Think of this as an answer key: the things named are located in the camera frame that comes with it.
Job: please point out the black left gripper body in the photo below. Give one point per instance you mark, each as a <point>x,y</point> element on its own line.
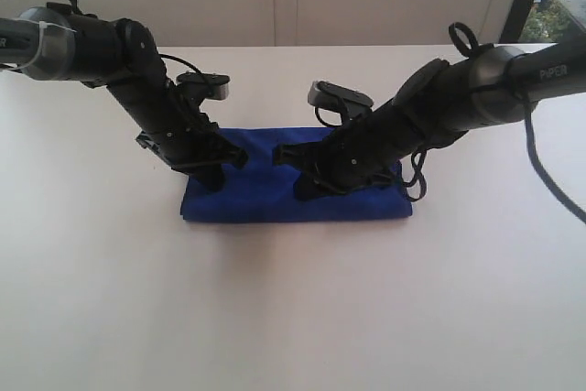
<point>175,129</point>

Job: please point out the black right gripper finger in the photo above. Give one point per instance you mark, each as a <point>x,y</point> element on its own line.
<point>310,187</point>
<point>302,157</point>

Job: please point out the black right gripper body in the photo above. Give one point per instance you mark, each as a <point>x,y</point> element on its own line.
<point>363,155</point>

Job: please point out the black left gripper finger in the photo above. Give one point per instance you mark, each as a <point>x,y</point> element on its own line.
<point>211,177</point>
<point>229,153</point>

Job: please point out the blue microfiber towel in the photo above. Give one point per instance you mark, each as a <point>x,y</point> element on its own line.
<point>263,193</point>

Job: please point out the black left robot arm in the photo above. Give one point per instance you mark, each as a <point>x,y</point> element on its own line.
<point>56,44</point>

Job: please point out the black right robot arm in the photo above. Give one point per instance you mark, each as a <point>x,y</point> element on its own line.
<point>435,107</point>

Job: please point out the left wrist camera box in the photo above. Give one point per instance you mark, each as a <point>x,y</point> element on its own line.
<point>206,86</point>

